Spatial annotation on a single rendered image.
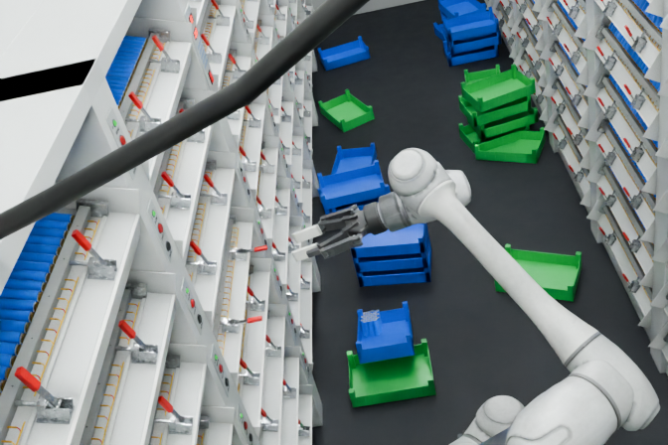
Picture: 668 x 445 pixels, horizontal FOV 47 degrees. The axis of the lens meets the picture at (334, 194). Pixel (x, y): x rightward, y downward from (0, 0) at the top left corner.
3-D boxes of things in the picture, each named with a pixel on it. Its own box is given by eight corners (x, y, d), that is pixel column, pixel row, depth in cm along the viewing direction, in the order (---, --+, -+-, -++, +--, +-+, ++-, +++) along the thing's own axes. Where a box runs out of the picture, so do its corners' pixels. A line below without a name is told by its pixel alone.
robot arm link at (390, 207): (411, 210, 188) (388, 218, 189) (397, 182, 183) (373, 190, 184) (415, 232, 181) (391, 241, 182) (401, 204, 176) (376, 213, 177)
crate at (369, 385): (428, 353, 291) (425, 338, 286) (435, 394, 274) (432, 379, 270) (350, 365, 294) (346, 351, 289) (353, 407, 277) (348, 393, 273)
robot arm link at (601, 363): (612, 322, 157) (569, 358, 151) (685, 390, 149) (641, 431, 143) (589, 351, 167) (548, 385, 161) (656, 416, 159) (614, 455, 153)
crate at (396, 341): (360, 328, 309) (357, 309, 307) (411, 319, 307) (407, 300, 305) (359, 364, 280) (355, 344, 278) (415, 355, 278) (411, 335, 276)
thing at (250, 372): (268, 282, 235) (272, 247, 227) (257, 452, 185) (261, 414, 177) (201, 277, 233) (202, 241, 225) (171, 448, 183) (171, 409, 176)
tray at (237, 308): (251, 234, 224) (253, 208, 219) (236, 401, 174) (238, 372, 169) (182, 228, 222) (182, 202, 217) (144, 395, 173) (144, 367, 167)
